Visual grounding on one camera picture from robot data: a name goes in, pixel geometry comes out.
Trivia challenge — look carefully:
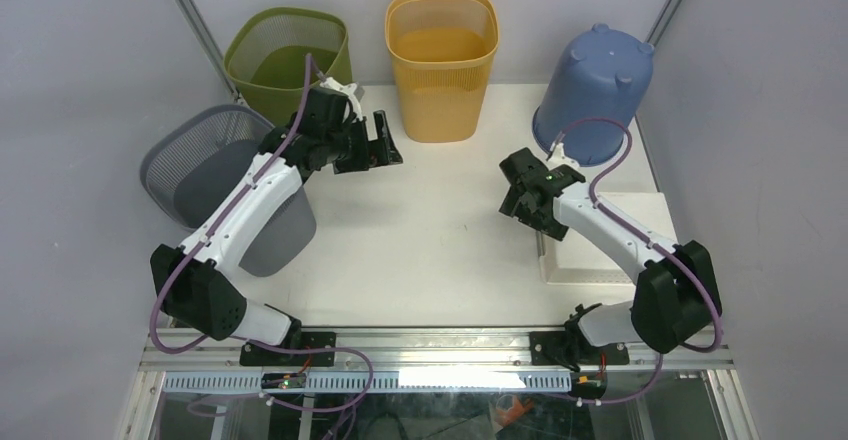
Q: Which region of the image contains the olive green mesh bin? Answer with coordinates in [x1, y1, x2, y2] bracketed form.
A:
[223, 7, 353, 125]

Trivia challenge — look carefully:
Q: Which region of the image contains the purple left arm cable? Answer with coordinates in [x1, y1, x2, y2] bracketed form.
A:
[148, 52, 374, 440]

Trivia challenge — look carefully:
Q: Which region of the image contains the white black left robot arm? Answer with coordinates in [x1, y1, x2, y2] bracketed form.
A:
[149, 77, 403, 366]

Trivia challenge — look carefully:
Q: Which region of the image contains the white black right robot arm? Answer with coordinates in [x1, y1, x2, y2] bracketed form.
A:
[499, 148, 722, 371]

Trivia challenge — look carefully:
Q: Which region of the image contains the grey mesh bin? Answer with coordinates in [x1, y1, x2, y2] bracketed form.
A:
[140, 105, 317, 277]

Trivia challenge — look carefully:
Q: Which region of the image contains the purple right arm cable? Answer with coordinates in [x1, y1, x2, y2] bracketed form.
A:
[546, 116, 725, 406]

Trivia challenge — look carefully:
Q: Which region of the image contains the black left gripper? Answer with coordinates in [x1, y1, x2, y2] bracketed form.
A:
[325, 111, 402, 175]

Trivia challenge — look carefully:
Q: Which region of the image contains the aluminium front rail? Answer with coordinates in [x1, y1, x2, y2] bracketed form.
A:
[135, 325, 737, 395]

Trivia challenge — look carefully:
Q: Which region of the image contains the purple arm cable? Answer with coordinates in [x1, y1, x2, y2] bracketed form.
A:
[148, 52, 374, 440]
[546, 116, 725, 406]

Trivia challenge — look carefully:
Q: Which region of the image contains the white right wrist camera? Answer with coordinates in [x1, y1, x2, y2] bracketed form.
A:
[545, 143, 573, 169]

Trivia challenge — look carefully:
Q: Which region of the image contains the large blue plastic bucket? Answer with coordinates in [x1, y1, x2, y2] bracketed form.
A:
[532, 23, 655, 166]

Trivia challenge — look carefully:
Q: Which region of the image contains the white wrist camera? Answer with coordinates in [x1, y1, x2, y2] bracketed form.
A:
[319, 76, 364, 121]
[545, 143, 573, 169]

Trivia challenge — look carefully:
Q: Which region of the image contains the yellow mesh bin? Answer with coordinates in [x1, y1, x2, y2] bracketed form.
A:
[385, 0, 499, 143]

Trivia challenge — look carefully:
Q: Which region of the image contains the white perforated plastic basket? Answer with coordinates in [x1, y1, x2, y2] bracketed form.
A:
[539, 189, 677, 285]

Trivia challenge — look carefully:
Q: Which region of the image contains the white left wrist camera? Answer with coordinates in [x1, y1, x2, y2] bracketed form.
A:
[319, 76, 364, 121]

